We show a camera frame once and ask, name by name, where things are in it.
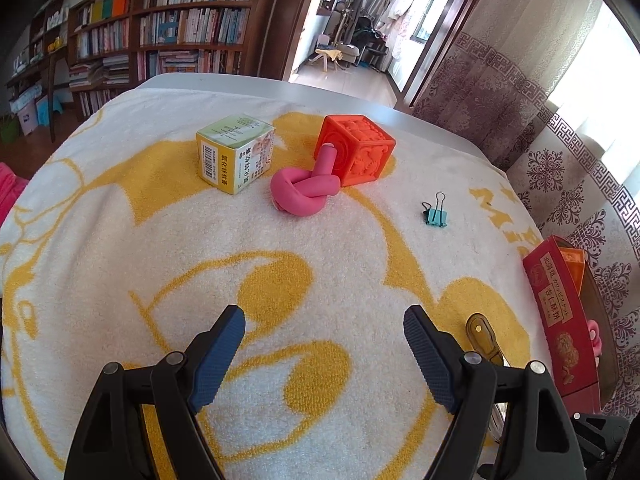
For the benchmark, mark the red tin storage box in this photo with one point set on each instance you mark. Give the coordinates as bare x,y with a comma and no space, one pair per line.
585,383

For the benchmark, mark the large silver metal clamp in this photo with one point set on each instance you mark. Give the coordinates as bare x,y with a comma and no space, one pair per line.
484,342

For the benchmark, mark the pink knotted foam tube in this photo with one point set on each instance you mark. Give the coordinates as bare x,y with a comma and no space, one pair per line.
595,338

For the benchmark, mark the yellow white towel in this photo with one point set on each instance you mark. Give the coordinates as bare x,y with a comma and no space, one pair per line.
118,251

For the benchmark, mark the pink cloth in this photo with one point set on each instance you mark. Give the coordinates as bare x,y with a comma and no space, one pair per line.
11,187

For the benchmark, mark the wooden bookshelf with books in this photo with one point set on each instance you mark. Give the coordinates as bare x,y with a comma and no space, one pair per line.
97,49

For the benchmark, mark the patterned white purple curtain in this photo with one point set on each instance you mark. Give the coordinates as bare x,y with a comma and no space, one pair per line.
548,90

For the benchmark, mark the small wooden stool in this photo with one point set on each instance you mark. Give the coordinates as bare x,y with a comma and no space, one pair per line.
326,56

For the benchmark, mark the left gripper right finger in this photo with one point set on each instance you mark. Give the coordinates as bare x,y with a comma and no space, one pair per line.
468,387

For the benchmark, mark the red orange embossed cube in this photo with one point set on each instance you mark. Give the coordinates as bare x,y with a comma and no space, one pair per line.
362,147

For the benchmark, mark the light orange duck cube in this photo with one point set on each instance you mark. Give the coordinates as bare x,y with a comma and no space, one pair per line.
575,260

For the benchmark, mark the wooden door frame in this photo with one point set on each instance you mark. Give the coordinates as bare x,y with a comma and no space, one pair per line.
285,26

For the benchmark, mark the green yellow medicine box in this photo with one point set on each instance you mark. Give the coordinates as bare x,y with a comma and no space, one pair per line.
234,151

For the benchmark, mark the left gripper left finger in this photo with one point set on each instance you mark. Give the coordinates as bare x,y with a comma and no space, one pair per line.
111,440

